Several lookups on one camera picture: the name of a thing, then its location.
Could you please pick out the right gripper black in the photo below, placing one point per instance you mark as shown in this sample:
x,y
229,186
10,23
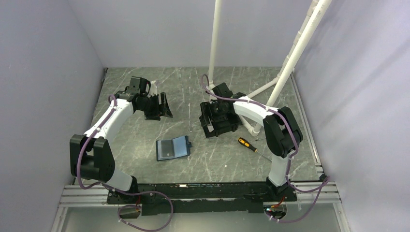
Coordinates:
x,y
214,118

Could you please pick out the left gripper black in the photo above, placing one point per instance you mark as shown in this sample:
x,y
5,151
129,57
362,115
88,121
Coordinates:
x,y
162,109

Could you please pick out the grey credit card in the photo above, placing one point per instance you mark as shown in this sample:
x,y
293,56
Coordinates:
x,y
167,149

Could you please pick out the blue card holder wallet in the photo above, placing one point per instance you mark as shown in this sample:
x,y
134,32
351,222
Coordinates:
x,y
182,147

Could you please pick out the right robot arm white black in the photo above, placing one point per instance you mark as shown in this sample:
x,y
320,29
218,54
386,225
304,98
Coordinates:
x,y
282,138

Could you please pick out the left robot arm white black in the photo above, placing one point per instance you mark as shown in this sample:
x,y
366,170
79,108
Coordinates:
x,y
91,158

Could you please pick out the black card storage box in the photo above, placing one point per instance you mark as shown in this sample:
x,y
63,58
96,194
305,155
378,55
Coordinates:
x,y
214,130

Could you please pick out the orange black screwdriver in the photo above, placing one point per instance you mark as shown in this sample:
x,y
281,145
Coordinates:
x,y
248,145

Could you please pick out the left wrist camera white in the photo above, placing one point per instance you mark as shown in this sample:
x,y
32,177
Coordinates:
x,y
153,89

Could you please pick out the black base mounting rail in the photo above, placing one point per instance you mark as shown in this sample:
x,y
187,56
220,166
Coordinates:
x,y
200,206

